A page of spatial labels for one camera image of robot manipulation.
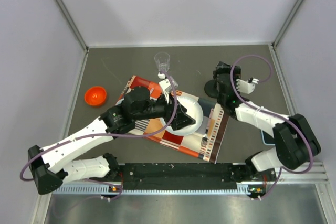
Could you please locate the clear plastic cup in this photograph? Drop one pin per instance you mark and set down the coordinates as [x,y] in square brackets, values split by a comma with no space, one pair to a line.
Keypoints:
[162,60]

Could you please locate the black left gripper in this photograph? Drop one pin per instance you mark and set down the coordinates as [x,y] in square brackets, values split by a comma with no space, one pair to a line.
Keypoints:
[182,119]

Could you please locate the white paper plate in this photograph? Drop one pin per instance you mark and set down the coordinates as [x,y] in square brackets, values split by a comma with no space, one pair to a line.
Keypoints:
[194,115]

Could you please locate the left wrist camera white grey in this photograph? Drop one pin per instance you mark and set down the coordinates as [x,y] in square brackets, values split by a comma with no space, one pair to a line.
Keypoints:
[165,84]

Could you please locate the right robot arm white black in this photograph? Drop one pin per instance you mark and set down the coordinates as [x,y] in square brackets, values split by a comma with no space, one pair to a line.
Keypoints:
[295,142]

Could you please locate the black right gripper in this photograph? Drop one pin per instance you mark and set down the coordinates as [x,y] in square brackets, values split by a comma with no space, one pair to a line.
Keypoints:
[222,66]

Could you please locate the grey slotted cable duct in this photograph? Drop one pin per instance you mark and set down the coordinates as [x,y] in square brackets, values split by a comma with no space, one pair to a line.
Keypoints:
[92,189]

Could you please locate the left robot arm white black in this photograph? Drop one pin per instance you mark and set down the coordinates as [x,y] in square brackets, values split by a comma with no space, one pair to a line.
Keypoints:
[57,164]

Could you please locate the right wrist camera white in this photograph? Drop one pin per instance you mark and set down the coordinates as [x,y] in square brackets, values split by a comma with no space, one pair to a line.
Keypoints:
[246,87]

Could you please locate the orange plastic bowl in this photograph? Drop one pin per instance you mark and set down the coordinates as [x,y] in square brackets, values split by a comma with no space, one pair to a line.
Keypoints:
[95,96]

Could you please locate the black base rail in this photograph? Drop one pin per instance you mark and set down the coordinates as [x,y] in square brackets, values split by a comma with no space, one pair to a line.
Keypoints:
[182,176]

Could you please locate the black phone stand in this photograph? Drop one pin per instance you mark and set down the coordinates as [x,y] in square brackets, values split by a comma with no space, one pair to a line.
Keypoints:
[211,89]

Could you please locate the phone with light blue case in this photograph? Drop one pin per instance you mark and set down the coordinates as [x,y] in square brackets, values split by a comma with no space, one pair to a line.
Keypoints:
[267,139]

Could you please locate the colourful patterned placemat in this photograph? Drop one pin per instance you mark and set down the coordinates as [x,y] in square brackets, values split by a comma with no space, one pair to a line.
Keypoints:
[205,142]

